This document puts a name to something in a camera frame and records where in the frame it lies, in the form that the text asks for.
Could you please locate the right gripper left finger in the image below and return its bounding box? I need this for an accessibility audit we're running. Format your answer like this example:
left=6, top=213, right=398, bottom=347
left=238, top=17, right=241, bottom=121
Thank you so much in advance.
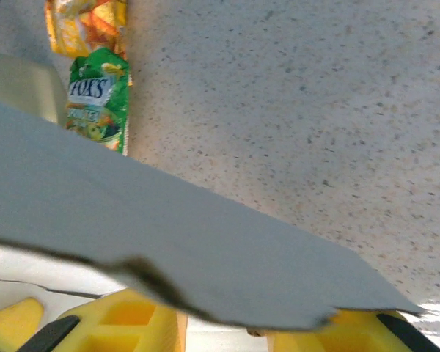
left=16, top=287, right=188, bottom=352

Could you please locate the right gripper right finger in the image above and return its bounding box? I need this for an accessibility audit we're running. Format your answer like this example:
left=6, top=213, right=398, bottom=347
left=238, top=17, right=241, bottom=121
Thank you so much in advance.
left=266, top=309, right=440, bottom=352

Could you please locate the white paper box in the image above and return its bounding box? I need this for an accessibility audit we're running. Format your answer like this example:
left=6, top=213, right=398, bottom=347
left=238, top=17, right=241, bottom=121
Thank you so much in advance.
left=0, top=95, right=426, bottom=352

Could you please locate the cream knife block pink top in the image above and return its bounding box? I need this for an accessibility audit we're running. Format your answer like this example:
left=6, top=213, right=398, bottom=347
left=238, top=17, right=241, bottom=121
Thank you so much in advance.
left=0, top=49, right=69, bottom=125

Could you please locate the green Fox's candy bag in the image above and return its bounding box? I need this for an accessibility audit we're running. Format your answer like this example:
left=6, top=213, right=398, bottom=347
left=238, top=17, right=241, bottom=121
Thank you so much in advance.
left=65, top=47, right=133, bottom=157

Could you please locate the yellow candy bag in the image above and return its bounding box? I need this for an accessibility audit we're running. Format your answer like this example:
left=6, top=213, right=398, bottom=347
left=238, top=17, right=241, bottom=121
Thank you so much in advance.
left=43, top=0, right=129, bottom=59

